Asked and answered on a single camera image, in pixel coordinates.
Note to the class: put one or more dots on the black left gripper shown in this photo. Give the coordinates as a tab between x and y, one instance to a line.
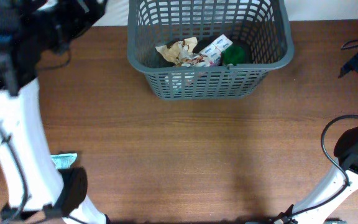
82	19

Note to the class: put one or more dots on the brown snack bag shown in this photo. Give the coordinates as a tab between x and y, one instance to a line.
181	54

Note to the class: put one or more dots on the green capped jar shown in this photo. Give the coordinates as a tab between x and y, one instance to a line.
234	55

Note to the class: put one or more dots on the mint green wrapper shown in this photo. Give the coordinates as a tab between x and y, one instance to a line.
63	161

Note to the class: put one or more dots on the Kleenex tissue multipack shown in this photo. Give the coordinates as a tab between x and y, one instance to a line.
215	49

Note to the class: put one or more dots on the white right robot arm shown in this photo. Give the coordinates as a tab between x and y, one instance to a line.
339	183

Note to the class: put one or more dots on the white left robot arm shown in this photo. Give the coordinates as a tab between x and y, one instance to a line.
27	29

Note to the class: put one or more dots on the grey plastic basket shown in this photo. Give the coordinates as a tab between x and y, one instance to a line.
260	27

